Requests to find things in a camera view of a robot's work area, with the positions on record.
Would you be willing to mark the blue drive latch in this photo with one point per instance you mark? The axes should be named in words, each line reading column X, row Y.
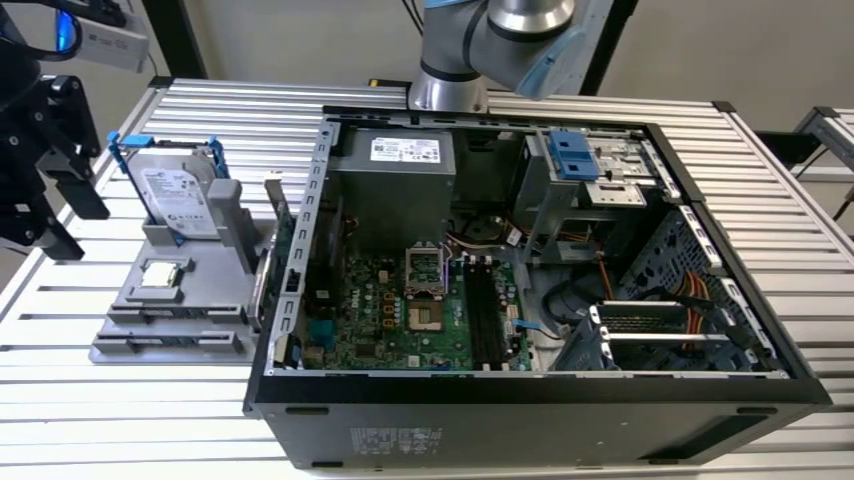
column 570, row 155

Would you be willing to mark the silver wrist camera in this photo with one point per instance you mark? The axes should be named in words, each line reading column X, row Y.
column 114, row 42

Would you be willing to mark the grey power supply unit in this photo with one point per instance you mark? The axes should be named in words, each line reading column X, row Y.
column 394, row 200

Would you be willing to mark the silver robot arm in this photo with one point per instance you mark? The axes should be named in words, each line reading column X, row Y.
column 521, row 30

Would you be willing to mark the CPU socket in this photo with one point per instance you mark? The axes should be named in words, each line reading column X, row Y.
column 428, row 317

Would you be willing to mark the black PC case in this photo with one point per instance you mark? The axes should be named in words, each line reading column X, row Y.
column 468, row 430

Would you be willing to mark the silver CPU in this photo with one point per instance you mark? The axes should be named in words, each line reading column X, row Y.
column 159, row 274

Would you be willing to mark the teal board connector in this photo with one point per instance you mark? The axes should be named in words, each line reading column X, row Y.
column 322, row 334

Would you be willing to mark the black metal post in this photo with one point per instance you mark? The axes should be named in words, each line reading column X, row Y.
column 183, row 50
column 617, row 50

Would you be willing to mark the grey disk bay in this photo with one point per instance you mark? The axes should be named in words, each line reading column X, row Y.
column 641, row 317

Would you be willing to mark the black RAM slot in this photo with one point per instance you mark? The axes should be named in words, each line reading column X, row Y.
column 484, row 310
column 492, row 310
column 476, row 310

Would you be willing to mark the grey parts rack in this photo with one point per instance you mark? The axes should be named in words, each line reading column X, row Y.
column 214, row 285

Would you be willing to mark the aluminium side table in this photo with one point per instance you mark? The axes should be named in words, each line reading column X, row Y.
column 828, row 125

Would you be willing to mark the hard disk in blue carrier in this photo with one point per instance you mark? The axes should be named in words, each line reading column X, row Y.
column 170, row 190

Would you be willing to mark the green motherboard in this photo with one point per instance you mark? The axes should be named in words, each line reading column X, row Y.
column 434, row 345

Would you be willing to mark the grey metal drive cage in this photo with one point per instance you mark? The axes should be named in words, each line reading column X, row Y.
column 548, row 200

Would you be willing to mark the green graphics card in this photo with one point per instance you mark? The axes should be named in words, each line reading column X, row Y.
column 283, row 225

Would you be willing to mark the metal locking lever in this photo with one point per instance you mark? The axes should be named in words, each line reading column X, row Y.
column 446, row 272

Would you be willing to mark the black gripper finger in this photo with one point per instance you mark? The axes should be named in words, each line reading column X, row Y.
column 21, row 200
column 67, row 115

